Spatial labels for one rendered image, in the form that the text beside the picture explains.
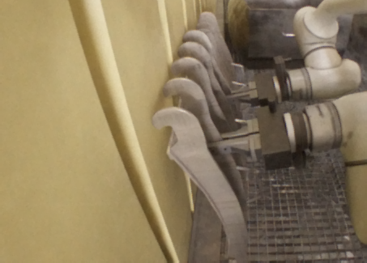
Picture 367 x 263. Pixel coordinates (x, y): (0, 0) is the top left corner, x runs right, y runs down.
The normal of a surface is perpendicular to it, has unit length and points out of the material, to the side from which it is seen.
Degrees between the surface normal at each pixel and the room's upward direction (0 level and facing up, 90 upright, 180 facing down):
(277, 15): 90
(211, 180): 90
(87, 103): 90
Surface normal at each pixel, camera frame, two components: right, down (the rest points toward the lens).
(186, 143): -0.13, 0.65
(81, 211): 0.99, 0.00
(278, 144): -0.32, -0.75
